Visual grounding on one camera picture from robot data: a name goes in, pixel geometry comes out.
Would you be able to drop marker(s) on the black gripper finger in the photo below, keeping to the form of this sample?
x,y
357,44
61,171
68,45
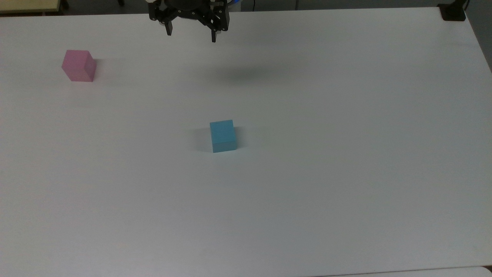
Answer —
x,y
168,25
217,23

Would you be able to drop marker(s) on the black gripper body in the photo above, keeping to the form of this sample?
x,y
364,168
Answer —
x,y
187,7

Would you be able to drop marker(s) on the blue cube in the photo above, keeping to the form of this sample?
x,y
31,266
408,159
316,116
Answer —
x,y
222,135

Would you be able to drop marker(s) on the pink cube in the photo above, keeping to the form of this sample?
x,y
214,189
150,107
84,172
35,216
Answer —
x,y
79,65

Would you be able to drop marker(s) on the yellow side table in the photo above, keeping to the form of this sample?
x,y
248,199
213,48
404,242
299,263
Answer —
x,y
29,5

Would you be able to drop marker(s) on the black table clamp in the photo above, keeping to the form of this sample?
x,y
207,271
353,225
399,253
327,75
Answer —
x,y
452,12

